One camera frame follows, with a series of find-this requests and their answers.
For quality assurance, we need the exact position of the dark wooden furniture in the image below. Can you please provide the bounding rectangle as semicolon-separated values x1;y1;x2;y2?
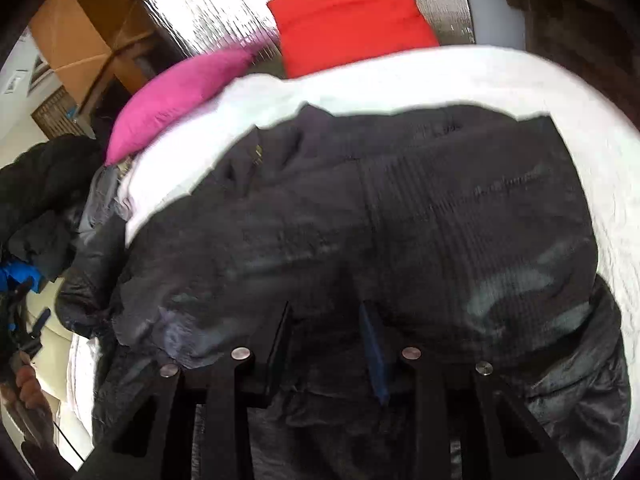
467;0;640;131

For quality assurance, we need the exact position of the brown lattice panel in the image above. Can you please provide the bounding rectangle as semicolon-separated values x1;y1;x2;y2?
31;85;88;137

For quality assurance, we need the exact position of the black cable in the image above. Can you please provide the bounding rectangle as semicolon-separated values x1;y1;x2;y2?
50;419;87;467

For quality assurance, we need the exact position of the beige sofa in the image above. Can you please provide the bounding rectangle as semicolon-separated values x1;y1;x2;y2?
27;280;78;413

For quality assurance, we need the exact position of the blue cloth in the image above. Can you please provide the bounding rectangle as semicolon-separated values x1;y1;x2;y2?
0;259;43;293

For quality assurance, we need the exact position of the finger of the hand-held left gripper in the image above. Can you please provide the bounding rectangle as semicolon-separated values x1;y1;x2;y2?
27;307;52;357

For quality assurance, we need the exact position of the pink pillow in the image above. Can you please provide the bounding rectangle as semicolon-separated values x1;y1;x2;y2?
105;30;278;167

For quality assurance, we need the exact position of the silver insulation foil sheet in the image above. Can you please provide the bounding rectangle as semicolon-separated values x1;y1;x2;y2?
141;0;476;68

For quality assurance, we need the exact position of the red pillow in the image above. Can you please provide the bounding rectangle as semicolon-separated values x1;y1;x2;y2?
266;0;441;80

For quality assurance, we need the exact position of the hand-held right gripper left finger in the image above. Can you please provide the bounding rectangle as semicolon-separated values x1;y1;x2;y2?
75;301;292;480

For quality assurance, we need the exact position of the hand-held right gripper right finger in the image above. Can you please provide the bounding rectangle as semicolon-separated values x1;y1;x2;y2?
358;301;581;480

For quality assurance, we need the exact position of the black jacket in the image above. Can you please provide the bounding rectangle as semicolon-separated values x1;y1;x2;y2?
55;101;632;480

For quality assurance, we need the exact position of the cardboard box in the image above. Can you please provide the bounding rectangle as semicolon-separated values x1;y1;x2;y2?
29;0;161;106

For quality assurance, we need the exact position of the grey cloth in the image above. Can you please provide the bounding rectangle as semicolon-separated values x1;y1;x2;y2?
77;162;133;233

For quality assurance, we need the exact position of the pile of dark clothes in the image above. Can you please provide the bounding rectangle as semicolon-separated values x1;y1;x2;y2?
0;135;108;283

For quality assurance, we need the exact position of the person's left hand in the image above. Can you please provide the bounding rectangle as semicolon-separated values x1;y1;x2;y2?
0;352;54;447

